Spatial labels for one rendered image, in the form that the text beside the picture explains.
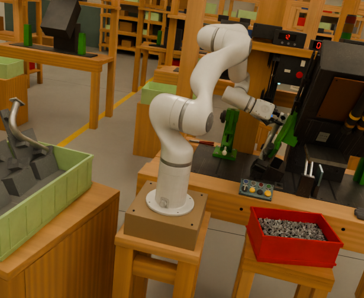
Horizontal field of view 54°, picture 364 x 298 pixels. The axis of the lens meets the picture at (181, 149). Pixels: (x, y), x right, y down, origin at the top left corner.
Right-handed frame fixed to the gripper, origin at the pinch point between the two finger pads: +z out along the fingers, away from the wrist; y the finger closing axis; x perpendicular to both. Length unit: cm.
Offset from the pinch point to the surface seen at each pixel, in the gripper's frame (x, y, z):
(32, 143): -1, -68, -99
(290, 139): -4.6, -10.4, 7.6
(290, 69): -5.4, 26.7, -5.9
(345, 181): 18, -6, 48
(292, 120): -11.5, -5.3, 3.4
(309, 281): -20, -72, 30
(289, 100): 20.8, 28.0, 4.7
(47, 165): 7, -73, -90
